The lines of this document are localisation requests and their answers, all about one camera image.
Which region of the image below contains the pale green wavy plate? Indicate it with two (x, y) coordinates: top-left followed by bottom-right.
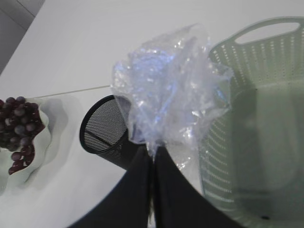
(0, 99), (68, 194)

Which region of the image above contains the purple grape bunch with leaves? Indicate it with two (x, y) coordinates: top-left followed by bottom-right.
(0, 96), (46, 175)

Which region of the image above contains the black mesh pen cup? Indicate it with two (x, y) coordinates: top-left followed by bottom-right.
(79, 95), (139, 170)

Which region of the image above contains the clear plastic sheet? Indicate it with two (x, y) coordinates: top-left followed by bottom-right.
(111, 24), (233, 173)

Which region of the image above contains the green plastic basket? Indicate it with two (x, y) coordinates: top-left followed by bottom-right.
(200, 16), (304, 228)

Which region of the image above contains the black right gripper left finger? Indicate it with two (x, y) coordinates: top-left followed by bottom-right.
(70, 146), (152, 228)

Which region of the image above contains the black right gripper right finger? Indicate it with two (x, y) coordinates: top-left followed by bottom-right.
(154, 146), (242, 228)

